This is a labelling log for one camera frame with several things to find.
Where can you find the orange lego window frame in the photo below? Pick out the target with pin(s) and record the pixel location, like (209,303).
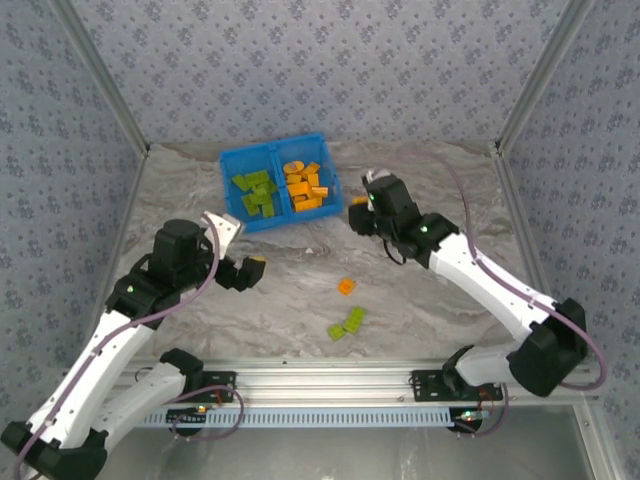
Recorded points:
(307,203)

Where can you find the large green lego brick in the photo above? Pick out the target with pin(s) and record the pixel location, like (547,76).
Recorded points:
(268,208)

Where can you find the orange round lego piece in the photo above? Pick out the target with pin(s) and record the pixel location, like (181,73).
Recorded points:
(295,166)

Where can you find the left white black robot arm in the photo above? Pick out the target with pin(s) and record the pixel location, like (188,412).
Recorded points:
(100,360)

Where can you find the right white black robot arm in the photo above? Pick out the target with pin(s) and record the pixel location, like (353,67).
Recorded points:
(490,285)

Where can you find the blue two-compartment plastic bin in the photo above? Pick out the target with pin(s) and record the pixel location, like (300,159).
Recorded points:
(300,150)

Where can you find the small green lego brick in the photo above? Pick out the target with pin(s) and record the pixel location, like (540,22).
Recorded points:
(336,331)

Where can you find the small lit circuit board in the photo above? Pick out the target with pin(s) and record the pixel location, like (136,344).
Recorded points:
(472,414)
(201,409)

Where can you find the grey metal lower panel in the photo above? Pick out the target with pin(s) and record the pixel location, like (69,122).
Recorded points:
(325,455)

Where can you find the aluminium side rail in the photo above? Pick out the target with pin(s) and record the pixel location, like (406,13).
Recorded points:
(132,197)
(522,225)

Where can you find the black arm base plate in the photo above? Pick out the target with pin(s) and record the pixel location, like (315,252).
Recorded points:
(427,385)
(220,382)

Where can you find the wide aluminium mounting rail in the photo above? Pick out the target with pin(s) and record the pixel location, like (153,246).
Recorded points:
(325,380)

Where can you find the small black bracket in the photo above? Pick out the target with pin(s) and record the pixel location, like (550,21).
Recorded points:
(185,419)
(465,422)

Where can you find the aluminium frame post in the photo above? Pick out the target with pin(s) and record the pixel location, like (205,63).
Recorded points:
(102,75)
(542,75)

